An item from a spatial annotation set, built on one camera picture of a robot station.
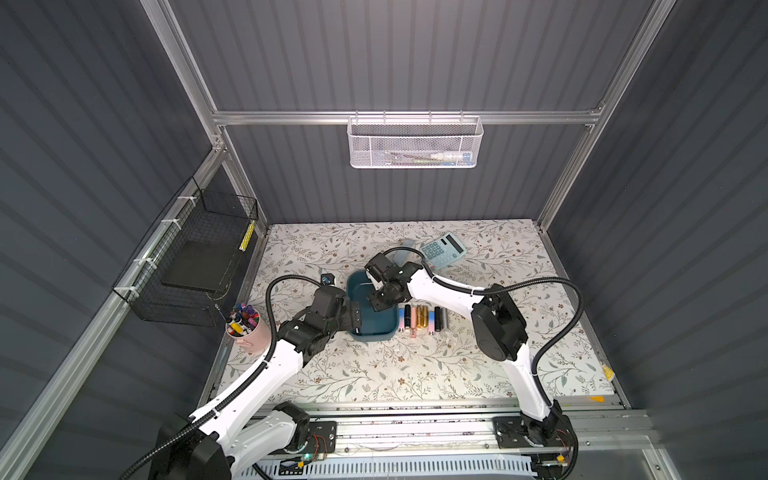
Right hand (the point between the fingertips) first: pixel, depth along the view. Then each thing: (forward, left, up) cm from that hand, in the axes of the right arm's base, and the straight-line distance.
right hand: (377, 302), depth 93 cm
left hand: (-8, +8, +9) cm, 14 cm away
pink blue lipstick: (-5, -8, -2) cm, 9 cm away
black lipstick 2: (-3, -19, -4) cm, 20 cm away
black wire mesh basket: (-7, +44, +26) cm, 51 cm away
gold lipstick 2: (-3, -15, -4) cm, 16 cm away
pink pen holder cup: (-12, +35, +7) cm, 38 cm away
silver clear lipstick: (-4, -21, -2) cm, 22 cm away
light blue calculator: (+23, -24, -3) cm, 33 cm away
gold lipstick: (-3, -13, -4) cm, 14 cm away
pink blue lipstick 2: (-6, -17, -3) cm, 18 cm away
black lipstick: (-3, -10, -4) cm, 11 cm away
